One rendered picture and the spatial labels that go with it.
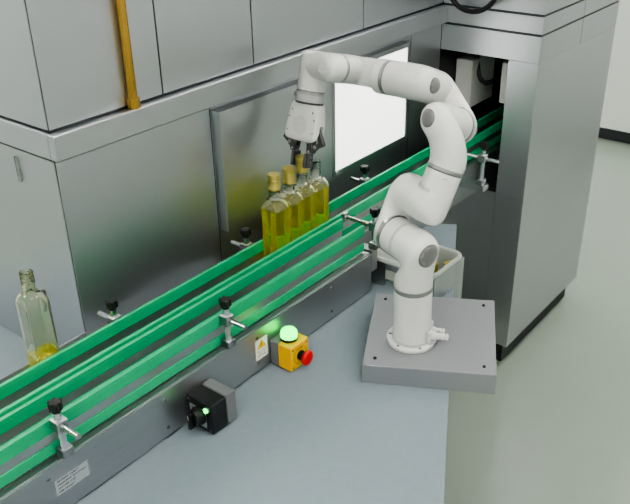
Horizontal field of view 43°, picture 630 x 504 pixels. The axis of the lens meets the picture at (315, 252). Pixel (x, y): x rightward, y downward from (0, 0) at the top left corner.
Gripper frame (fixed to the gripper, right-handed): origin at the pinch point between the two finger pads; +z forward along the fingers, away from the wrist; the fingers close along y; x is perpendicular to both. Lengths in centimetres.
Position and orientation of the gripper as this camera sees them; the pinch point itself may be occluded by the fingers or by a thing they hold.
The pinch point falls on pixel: (301, 159)
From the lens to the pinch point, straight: 216.9
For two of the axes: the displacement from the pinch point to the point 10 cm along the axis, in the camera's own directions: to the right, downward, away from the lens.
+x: 6.0, -1.4, 7.9
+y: 7.9, 2.7, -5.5
